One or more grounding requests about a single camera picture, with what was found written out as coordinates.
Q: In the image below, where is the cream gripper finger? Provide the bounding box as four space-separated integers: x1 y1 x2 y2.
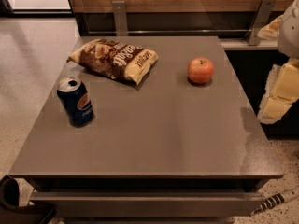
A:
257 15 282 40
257 59 299 124

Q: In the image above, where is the red apple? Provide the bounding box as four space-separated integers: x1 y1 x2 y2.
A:
188 57 214 85

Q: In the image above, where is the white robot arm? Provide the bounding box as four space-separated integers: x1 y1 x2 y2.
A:
257 0 299 124

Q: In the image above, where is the brown chip bag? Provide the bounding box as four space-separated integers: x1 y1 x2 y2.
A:
67 38 158 84

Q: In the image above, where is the blue Pepsi can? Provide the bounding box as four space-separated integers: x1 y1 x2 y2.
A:
57 77 93 127

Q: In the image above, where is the right metal bracket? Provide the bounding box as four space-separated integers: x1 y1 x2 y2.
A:
245 0 276 46

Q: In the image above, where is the metal bracket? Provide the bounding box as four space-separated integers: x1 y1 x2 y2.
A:
245 0 276 46
112 0 128 36

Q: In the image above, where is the wooden wall bench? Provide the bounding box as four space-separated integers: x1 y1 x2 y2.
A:
68 0 293 49

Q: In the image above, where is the striped cable on floor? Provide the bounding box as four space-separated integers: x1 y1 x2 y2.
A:
250 187 299 217

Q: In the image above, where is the left metal bracket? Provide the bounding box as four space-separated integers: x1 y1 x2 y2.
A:
112 0 128 36

